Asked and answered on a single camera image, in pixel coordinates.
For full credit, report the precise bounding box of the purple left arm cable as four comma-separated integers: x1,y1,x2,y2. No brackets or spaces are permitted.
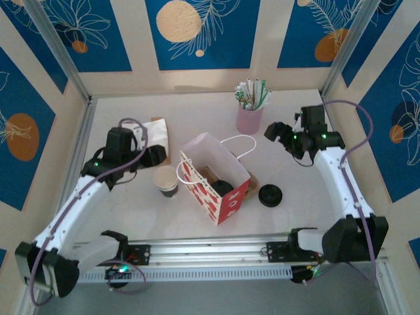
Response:
29,117,149,306

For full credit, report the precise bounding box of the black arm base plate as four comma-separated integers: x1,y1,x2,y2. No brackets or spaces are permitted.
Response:
266,241,296,263
116,244,152,266

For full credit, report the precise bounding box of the green striped wrapped straw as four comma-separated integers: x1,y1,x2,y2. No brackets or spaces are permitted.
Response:
257,79,267,110

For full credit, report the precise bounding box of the aluminium table side rail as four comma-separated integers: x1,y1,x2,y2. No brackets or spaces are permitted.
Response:
45,96,98,245

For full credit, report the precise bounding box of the aluminium frame post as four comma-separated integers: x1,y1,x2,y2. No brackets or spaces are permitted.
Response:
24,0,93,103
320,0,383,99

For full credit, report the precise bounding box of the white slotted cable duct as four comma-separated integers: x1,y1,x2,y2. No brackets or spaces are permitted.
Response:
70,264,293,284

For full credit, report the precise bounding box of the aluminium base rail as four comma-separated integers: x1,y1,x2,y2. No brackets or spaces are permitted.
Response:
31,228,385,275

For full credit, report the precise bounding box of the red white paper gift bag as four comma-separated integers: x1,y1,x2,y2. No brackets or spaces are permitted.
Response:
176,132,257,226

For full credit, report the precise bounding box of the black controller board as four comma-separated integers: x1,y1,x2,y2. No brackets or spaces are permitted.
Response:
290,265,321,286
104,264,132,289

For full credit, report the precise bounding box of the pink straw holder cup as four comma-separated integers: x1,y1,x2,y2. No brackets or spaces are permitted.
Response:
236,104,265,136

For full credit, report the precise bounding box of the green print wrapped straw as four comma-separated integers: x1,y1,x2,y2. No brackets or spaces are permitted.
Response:
234,83,247,108

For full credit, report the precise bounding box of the purple cable loop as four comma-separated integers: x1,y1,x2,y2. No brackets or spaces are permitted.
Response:
106,260,148,295

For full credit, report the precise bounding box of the white napkin stack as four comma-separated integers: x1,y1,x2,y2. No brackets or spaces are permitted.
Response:
140,118,170,155

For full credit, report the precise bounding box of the black white paper coffee cup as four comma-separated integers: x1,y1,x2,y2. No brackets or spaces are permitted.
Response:
152,165,180,193
159,186,180,200

